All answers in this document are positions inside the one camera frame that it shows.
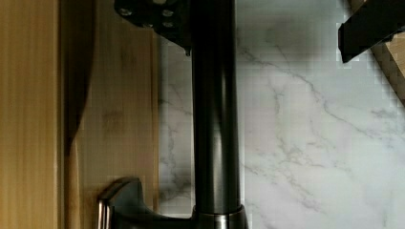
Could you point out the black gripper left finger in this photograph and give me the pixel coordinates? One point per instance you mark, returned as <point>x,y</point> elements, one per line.
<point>169,19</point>

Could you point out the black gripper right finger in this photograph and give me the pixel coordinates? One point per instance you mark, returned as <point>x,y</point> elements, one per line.
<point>375,22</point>

